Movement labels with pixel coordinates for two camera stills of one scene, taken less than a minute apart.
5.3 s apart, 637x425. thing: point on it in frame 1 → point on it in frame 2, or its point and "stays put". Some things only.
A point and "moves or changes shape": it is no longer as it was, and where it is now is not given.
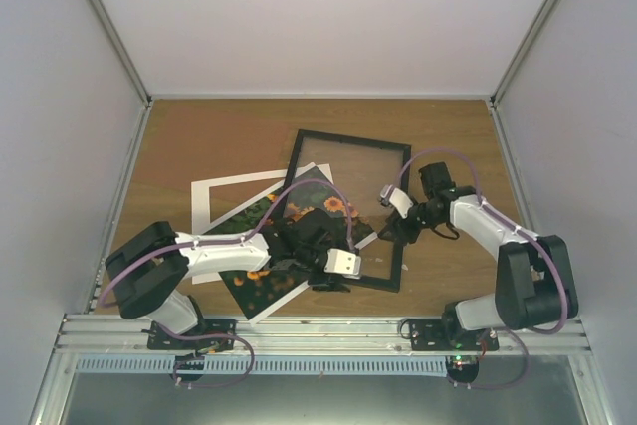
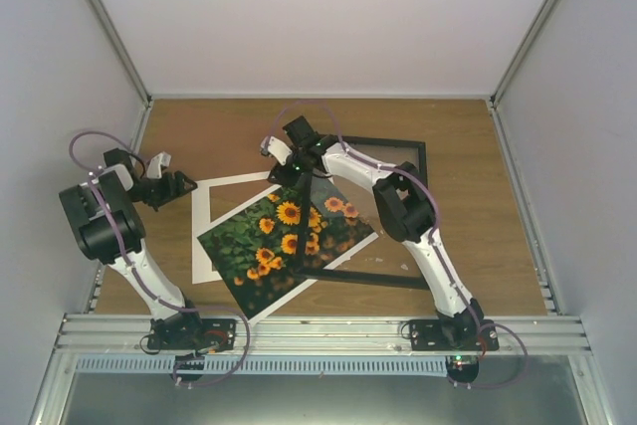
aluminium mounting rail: [125, 335] stays put
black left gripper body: [319, 283] → [157, 194]
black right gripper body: [413, 232] → [293, 177]
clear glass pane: [359, 170] moves or changes shape
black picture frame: [368, 143] moves or changes shape
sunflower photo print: [319, 191] stays put
